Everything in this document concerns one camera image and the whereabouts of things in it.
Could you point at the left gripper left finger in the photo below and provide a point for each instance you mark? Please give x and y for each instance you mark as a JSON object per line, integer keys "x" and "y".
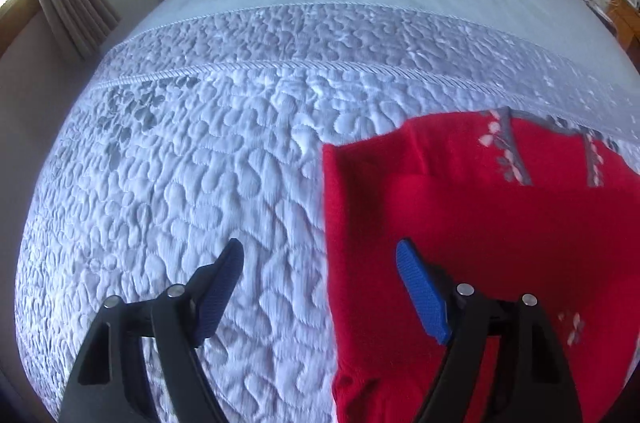
{"x": 109, "y": 382}

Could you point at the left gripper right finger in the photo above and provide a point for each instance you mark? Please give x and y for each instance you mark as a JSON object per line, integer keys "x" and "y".
{"x": 502, "y": 361}

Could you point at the wooden desk cabinet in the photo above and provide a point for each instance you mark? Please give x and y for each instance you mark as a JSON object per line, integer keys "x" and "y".
{"x": 626, "y": 20}

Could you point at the grey quilted bedspread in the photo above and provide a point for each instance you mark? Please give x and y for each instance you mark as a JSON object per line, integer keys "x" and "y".
{"x": 206, "y": 124}

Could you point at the red knit sweater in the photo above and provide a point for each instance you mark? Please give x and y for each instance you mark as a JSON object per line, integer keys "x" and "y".
{"x": 504, "y": 201}

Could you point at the dark bedside table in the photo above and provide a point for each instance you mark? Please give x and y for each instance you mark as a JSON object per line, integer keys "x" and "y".
{"x": 602, "y": 16}

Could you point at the wooden window frame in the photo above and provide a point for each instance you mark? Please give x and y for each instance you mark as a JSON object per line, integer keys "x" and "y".
{"x": 14, "y": 16}

